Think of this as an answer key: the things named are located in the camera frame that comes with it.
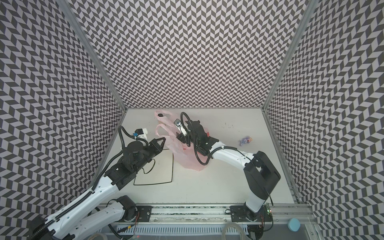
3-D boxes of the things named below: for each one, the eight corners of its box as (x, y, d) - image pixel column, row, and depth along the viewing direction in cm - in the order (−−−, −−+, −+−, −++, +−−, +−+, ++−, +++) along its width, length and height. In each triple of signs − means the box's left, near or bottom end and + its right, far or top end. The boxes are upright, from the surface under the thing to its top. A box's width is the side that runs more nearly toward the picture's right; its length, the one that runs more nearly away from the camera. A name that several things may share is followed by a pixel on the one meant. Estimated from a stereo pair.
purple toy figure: (241, 147, 98) (242, 144, 96) (237, 142, 100) (238, 140, 98) (251, 142, 100) (253, 139, 98) (248, 137, 103) (249, 135, 100)
